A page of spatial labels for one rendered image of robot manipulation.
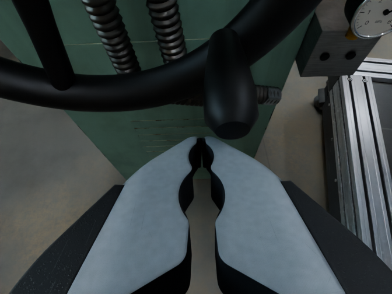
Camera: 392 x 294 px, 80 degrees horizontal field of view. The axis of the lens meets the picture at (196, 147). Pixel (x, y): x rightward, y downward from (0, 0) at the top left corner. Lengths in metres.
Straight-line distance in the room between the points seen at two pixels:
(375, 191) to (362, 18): 0.50
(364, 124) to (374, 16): 0.53
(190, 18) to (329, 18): 0.18
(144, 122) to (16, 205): 0.68
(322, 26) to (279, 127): 0.68
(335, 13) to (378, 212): 0.49
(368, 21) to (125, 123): 0.45
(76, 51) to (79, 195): 0.64
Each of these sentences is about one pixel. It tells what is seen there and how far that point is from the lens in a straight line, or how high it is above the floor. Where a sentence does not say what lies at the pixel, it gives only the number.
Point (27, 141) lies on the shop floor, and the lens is 1.19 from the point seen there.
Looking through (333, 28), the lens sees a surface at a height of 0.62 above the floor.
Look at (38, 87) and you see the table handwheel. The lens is 0.20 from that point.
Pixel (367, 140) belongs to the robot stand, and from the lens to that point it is 0.81.
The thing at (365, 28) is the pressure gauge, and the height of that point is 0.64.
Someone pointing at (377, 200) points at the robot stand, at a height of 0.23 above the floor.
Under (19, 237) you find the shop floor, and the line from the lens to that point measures 1.04.
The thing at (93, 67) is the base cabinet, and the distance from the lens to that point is 0.44.
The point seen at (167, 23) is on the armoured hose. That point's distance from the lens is 0.21.
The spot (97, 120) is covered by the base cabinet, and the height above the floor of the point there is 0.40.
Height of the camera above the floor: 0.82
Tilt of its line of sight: 62 degrees down
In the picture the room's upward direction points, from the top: 5 degrees counter-clockwise
